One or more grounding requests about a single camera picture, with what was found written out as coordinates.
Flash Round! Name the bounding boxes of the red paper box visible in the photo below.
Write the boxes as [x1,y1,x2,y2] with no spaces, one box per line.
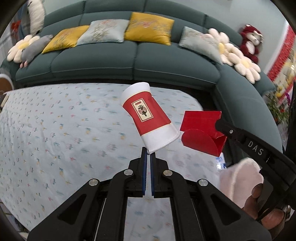
[180,110,227,157]

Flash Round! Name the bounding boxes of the red white paper cup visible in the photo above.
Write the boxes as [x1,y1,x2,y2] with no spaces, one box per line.
[120,82,180,155]

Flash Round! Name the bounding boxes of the person's right hand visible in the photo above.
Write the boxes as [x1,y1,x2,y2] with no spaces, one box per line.
[243,183,285,230]

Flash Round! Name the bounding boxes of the potted flowers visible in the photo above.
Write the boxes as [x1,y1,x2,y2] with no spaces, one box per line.
[263,86,291,125]

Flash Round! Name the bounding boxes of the daisy flower pillow right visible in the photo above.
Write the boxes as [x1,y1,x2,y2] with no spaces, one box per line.
[208,28,243,66]

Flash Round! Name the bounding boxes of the daisy flower pillow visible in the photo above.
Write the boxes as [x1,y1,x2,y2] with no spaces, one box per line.
[6,35,40,63]
[208,28,243,66]

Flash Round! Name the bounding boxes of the red white teddy bear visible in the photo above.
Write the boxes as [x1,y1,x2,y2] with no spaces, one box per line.
[240,24,264,64]

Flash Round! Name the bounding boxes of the light grey cushion right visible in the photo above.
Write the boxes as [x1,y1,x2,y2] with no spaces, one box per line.
[179,26,223,64]

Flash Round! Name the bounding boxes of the light grey cushion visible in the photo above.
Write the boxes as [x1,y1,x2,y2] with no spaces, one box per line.
[76,19,130,46]
[179,26,223,64]

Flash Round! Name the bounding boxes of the brown round stool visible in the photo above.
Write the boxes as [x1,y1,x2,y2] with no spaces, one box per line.
[0,73,15,95]

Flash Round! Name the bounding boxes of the dark green sectional sofa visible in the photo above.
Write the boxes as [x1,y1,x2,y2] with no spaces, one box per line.
[1,1,282,150]

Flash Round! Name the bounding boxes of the grey plush toy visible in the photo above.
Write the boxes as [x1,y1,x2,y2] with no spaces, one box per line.
[20,35,53,68]

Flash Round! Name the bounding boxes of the yellow cushion left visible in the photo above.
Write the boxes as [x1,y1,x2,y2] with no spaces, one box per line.
[42,25,89,54]

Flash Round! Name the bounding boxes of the yellow cushion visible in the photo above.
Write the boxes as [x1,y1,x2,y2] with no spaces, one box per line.
[42,25,89,54]
[125,12,175,46]

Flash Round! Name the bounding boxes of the daisy flower pillow left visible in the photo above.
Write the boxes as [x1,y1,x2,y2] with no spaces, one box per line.
[6,35,40,63]

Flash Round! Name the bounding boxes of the yellow cushion centre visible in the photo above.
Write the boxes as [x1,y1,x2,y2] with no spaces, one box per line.
[125,12,175,46]

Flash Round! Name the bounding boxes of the light grey cushion centre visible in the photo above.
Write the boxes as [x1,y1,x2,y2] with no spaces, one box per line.
[76,19,130,46]

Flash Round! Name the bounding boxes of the white plush toy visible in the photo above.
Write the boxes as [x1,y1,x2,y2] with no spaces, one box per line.
[27,0,45,35]

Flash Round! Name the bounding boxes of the red decorated wall panel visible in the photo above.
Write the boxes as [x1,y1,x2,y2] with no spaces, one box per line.
[267,26,295,100]

